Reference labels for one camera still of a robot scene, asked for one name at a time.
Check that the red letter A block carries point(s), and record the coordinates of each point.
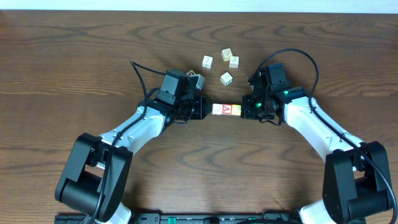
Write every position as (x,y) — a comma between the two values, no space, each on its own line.
(227,109)

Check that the white and yellow block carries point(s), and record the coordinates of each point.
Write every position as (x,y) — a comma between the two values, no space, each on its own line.
(236,110)

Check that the yellow-green pattern block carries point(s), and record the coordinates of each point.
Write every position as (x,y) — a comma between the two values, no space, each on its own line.
(226,54)

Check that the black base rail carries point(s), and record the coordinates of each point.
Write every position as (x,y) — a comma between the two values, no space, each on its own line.
(149,218)

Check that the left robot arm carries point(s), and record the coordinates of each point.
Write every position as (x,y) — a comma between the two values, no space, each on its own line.
(95,175)

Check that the white block red circle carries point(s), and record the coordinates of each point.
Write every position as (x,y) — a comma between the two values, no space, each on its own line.
(191,73)

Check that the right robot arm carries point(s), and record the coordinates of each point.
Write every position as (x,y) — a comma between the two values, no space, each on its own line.
(356,181)

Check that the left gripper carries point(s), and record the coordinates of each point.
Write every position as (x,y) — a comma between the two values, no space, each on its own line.
(206,109)

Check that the white block green side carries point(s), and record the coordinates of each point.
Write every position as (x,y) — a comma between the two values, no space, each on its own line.
(226,78)

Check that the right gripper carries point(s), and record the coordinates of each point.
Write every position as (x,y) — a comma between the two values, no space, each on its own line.
(247,109)

